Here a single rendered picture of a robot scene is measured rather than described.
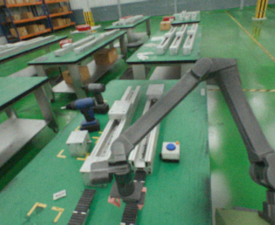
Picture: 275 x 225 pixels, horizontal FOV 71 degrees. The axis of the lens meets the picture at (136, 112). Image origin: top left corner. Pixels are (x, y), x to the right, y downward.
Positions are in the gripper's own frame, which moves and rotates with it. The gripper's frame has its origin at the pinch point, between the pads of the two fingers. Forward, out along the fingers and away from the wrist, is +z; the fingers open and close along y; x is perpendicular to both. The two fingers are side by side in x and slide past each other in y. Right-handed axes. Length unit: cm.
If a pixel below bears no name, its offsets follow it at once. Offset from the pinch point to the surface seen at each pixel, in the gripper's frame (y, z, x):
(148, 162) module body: -4.4, -1.9, -19.4
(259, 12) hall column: -354, 55, -977
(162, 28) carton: 18, 0, -408
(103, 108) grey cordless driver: 35, 1, -71
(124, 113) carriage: 14, -7, -52
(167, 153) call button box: -11.9, -0.2, -27.5
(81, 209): 18.9, 2.4, 2.2
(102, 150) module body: 21.0, 1.0, -28.1
